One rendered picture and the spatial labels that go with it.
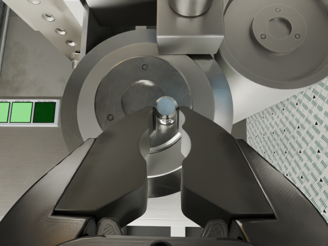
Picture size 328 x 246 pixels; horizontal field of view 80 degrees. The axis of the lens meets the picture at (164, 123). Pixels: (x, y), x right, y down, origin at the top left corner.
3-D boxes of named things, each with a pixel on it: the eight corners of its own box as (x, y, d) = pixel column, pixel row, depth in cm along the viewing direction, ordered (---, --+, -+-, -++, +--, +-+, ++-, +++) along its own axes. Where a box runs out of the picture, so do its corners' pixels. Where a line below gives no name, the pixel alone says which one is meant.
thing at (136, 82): (129, 37, 16) (212, 85, 15) (133, 51, 18) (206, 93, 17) (73, 116, 15) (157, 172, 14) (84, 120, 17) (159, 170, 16)
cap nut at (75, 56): (82, 52, 51) (80, 69, 50) (87, 59, 55) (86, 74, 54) (68, 52, 51) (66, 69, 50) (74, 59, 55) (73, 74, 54)
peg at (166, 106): (162, 91, 12) (182, 103, 12) (163, 103, 15) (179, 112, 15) (149, 110, 12) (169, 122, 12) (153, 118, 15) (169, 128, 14)
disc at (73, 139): (230, 27, 18) (238, 200, 15) (228, 30, 18) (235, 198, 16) (67, 28, 18) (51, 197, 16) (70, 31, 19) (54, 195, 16)
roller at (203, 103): (213, 41, 17) (217, 178, 15) (186, 109, 43) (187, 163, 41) (81, 42, 17) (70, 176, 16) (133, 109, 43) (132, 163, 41)
